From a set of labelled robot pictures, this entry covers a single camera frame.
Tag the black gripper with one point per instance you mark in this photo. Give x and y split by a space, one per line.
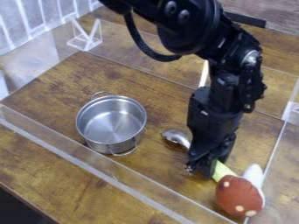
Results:
212 120

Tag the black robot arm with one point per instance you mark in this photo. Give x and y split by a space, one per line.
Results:
171 28

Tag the brown plush mushroom toy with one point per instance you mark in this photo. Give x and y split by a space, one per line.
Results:
239 195

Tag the clear acrylic front barrier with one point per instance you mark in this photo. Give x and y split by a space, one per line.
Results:
79 186

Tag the stainless steel pot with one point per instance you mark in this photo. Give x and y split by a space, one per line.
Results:
111 122

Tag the black bar on table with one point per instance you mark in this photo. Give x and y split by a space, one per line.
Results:
247 20

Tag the clear acrylic triangle stand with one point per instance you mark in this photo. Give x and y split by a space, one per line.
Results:
84 41

